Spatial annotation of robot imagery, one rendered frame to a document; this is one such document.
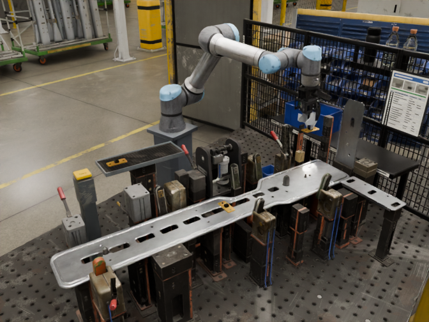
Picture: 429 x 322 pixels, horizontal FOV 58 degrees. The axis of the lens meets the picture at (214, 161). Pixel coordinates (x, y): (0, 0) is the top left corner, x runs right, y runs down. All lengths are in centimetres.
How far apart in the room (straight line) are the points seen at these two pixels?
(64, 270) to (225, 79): 332
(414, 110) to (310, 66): 69
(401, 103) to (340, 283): 95
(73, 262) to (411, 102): 169
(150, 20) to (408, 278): 832
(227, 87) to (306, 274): 295
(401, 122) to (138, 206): 138
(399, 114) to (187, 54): 302
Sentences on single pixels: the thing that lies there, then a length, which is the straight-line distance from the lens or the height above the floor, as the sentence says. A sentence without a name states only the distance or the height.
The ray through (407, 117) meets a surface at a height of 123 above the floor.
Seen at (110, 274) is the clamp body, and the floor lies 106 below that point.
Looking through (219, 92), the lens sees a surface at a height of 58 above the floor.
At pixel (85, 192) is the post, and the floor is 109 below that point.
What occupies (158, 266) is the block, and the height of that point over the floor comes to 102.
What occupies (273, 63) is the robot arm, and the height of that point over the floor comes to 157.
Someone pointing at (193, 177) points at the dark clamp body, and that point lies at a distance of 173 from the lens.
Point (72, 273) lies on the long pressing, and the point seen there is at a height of 100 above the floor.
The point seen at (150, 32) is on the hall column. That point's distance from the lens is 950.
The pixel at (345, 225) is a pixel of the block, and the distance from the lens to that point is 195.
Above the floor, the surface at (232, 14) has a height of 143.
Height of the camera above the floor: 194
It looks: 27 degrees down
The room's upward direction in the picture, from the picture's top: straight up
